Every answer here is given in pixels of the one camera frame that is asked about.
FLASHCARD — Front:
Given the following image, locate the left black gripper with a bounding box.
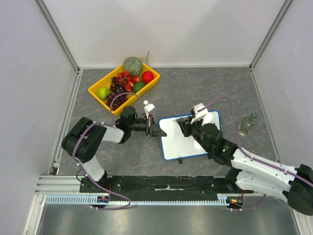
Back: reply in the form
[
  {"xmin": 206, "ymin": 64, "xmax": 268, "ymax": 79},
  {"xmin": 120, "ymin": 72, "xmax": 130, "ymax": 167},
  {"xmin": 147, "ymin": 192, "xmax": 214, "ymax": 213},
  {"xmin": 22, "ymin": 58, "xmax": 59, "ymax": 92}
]
[{"xmin": 129, "ymin": 115, "xmax": 166, "ymax": 138}]

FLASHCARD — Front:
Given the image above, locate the blue framed whiteboard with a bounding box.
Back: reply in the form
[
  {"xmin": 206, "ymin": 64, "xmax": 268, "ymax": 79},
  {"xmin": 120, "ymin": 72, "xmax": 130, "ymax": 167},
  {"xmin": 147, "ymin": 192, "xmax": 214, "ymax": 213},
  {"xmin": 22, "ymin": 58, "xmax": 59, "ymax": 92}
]
[{"xmin": 159, "ymin": 114, "xmax": 207, "ymax": 161}]

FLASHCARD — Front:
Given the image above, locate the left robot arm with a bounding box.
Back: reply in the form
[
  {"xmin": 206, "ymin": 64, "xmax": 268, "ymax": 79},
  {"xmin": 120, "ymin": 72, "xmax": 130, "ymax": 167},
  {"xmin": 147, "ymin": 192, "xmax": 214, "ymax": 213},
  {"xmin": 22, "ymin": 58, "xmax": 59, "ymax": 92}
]
[{"xmin": 62, "ymin": 106, "xmax": 167, "ymax": 192}]

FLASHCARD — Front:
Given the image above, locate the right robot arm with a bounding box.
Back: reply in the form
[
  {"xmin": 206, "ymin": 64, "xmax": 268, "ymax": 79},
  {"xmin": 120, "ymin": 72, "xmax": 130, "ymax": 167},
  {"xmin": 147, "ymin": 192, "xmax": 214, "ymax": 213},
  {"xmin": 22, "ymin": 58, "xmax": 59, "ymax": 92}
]
[{"xmin": 176, "ymin": 117, "xmax": 313, "ymax": 216}]

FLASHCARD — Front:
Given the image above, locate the dark green lime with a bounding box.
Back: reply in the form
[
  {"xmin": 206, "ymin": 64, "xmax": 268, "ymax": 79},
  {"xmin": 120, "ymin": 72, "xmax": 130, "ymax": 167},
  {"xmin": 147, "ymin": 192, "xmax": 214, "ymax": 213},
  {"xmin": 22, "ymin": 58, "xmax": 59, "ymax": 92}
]
[{"xmin": 133, "ymin": 81, "xmax": 146, "ymax": 93}]

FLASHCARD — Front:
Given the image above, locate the red apple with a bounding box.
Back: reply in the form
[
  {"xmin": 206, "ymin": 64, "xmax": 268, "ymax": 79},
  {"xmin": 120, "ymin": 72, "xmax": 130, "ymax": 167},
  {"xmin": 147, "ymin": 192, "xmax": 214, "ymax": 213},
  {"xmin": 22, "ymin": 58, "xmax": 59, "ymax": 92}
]
[{"xmin": 141, "ymin": 71, "xmax": 155, "ymax": 84}]

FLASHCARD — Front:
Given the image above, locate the purple grape bunch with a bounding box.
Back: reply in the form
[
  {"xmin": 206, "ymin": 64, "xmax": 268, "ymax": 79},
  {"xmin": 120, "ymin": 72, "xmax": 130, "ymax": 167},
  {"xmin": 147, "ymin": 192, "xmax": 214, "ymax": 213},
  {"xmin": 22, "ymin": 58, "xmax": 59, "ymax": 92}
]
[{"xmin": 105, "ymin": 76, "xmax": 128, "ymax": 111}]

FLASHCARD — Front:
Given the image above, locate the glass soda bottle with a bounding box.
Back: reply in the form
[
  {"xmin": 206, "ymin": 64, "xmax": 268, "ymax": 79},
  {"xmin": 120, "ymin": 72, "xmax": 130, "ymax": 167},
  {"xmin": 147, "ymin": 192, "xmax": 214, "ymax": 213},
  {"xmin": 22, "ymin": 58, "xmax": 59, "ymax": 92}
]
[{"xmin": 237, "ymin": 113, "xmax": 258, "ymax": 136}]

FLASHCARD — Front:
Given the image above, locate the red fruit cluster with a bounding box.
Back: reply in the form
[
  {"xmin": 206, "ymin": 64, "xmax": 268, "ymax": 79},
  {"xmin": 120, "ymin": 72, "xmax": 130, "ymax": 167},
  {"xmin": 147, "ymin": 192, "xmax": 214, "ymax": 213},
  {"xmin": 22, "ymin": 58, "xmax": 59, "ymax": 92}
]
[{"xmin": 117, "ymin": 70, "xmax": 140, "ymax": 92}]

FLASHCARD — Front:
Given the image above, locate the light green apple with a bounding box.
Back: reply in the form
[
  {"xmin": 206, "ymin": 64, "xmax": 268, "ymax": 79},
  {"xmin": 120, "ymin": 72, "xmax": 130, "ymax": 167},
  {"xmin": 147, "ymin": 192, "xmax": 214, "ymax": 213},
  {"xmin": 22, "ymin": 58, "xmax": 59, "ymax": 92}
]
[{"xmin": 96, "ymin": 87, "xmax": 111, "ymax": 100}]

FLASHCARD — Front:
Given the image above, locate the green melon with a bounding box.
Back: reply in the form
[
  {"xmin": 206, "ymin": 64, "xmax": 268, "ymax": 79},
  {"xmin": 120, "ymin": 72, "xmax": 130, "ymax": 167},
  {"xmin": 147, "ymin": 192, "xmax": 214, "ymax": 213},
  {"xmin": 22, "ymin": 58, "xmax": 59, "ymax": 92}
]
[{"xmin": 123, "ymin": 57, "xmax": 143, "ymax": 76}]

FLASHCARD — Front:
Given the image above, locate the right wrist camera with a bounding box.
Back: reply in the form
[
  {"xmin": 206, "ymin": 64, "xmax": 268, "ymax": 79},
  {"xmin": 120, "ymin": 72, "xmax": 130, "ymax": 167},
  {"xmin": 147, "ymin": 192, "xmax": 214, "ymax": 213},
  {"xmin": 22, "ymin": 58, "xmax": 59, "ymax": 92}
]
[{"xmin": 191, "ymin": 103, "xmax": 212, "ymax": 124}]

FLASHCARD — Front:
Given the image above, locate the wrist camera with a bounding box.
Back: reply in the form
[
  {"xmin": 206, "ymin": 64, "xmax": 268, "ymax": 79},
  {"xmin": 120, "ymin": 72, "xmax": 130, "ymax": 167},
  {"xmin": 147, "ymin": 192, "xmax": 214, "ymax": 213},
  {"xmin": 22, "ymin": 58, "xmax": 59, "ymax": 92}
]
[
  {"xmin": 143, "ymin": 100, "xmax": 155, "ymax": 119},
  {"xmin": 191, "ymin": 103, "xmax": 212, "ymax": 124}
]

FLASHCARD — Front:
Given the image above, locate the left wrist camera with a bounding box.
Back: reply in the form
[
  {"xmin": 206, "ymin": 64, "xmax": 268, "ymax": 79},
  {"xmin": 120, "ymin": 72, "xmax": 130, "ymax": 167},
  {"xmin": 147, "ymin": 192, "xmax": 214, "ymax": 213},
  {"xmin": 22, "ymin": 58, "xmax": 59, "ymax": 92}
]
[{"xmin": 143, "ymin": 100, "xmax": 155, "ymax": 119}]

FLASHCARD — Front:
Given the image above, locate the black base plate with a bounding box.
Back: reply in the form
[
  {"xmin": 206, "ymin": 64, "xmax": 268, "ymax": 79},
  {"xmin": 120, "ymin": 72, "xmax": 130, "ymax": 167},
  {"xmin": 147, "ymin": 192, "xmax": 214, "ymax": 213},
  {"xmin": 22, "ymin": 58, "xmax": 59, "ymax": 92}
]
[{"xmin": 79, "ymin": 175, "xmax": 254, "ymax": 202}]

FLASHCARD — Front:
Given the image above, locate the light blue cable duct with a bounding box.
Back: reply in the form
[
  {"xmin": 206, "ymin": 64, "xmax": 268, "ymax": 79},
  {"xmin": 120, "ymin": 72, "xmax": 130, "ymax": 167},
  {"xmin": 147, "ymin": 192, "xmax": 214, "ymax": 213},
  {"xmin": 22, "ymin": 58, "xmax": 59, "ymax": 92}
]
[{"xmin": 45, "ymin": 195, "xmax": 229, "ymax": 206}]

